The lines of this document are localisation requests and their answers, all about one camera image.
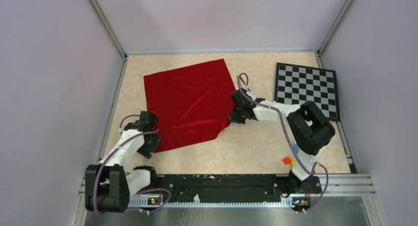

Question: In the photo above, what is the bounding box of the red cloth napkin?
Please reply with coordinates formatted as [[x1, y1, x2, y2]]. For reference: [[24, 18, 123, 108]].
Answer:
[[143, 59, 236, 152]]

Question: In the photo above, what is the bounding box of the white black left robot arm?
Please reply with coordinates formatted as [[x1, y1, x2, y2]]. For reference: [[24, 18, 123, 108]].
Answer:
[[85, 111, 162, 214]]

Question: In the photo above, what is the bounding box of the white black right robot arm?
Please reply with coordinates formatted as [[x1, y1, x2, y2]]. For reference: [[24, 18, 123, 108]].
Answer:
[[229, 89, 336, 193]]

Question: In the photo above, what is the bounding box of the black and white chessboard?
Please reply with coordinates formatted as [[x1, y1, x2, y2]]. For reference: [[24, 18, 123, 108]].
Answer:
[[274, 63, 341, 122]]

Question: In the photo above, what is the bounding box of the blue block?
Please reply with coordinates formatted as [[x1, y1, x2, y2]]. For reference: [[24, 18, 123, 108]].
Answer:
[[293, 143, 300, 153]]

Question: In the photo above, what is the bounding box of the orange block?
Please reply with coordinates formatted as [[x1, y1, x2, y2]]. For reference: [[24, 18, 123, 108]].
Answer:
[[282, 156, 292, 165]]

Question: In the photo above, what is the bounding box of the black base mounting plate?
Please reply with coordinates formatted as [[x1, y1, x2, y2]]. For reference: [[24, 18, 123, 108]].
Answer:
[[144, 174, 322, 203]]

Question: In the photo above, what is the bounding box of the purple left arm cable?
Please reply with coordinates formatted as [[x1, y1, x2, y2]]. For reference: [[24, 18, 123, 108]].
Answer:
[[92, 114, 172, 215]]

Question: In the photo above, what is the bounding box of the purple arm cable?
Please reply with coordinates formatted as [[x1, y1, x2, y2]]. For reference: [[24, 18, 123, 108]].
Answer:
[[237, 72, 329, 214], [92, 114, 172, 215]]

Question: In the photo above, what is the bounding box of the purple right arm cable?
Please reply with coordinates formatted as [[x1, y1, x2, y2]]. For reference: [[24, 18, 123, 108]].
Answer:
[[237, 72, 329, 214]]

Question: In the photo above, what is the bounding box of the aluminium frame rail front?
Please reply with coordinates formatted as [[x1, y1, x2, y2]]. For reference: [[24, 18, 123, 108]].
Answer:
[[97, 174, 376, 212]]

